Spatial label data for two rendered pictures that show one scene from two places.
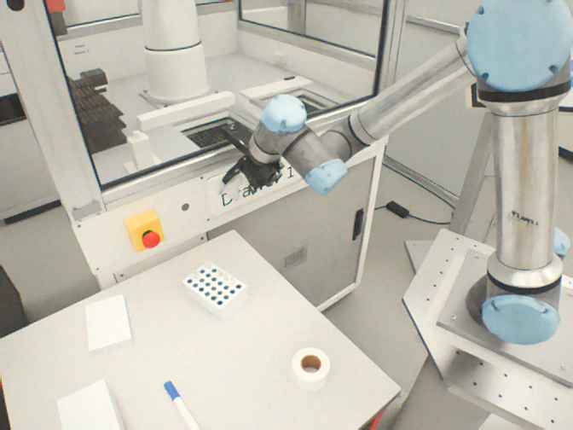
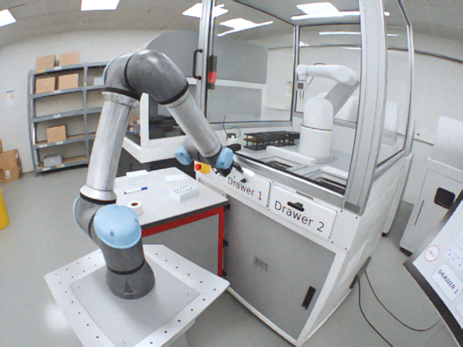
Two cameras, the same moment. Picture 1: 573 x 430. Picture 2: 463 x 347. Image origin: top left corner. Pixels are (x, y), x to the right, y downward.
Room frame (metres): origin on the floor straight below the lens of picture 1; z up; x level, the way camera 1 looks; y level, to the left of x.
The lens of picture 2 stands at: (0.76, -0.91, 1.27)
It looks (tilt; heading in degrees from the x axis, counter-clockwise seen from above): 19 degrees down; 88
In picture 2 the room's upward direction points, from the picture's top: 3 degrees clockwise
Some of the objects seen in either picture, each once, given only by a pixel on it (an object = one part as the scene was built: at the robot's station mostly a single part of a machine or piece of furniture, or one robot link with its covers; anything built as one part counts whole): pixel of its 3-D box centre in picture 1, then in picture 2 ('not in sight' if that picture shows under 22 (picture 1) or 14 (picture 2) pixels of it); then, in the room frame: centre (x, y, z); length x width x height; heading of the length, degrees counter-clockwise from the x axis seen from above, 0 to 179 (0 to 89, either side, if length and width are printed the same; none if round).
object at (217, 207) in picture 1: (257, 178); (245, 184); (0.86, 0.08, 0.87); 0.29 x 0.02 x 0.11; 128
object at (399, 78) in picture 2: not in sight; (402, 69); (1.57, -0.05, 1.52); 0.87 x 0.01 x 0.86; 38
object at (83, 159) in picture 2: not in sight; (113, 111); (-1.47, 3.26, 1.00); 3.63 x 0.49 x 2.00; 35
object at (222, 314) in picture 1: (215, 289); (183, 192); (0.56, 0.16, 0.78); 0.12 x 0.08 x 0.04; 52
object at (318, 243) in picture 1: (210, 220); (296, 236); (1.27, 0.33, 0.40); 1.03 x 0.95 x 0.80; 128
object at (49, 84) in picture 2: not in sight; (46, 86); (-2.63, 2.43, 1.66); 0.41 x 0.32 x 0.28; 35
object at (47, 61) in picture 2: not in sight; (45, 63); (-2.67, 2.41, 2.11); 0.41 x 0.33 x 0.29; 35
